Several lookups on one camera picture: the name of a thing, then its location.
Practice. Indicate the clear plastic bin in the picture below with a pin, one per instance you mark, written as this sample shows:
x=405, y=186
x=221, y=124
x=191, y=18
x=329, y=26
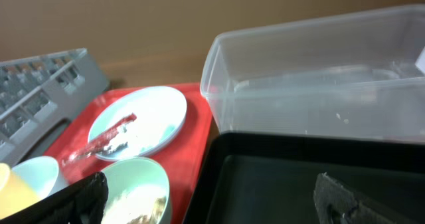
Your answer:
x=358, y=75

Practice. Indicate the black tray bin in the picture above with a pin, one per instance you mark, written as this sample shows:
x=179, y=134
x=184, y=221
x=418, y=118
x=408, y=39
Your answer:
x=258, y=178

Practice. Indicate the food scraps rice and nuts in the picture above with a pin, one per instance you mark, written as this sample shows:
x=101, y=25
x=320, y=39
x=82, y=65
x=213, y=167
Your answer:
x=144, y=204

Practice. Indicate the light blue plate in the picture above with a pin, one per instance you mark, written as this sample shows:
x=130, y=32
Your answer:
x=161, y=113

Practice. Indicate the red serving tray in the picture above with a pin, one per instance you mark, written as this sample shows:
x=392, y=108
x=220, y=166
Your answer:
x=181, y=158

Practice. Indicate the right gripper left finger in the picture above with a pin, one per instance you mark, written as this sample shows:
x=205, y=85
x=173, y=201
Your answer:
x=81, y=202

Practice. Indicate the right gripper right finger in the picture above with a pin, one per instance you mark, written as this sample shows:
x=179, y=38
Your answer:
x=337, y=202

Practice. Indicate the red snack wrapper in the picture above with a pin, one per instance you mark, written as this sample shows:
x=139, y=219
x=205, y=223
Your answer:
x=109, y=141

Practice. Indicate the yellow plastic cup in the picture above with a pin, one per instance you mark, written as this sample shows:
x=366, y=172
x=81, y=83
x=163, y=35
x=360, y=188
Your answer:
x=16, y=194

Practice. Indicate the grey dishwasher rack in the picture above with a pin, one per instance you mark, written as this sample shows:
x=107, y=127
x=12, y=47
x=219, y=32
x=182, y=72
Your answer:
x=39, y=92

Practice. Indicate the light green bowl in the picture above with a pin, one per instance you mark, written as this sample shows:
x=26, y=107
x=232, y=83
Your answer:
x=43, y=174
x=128, y=174

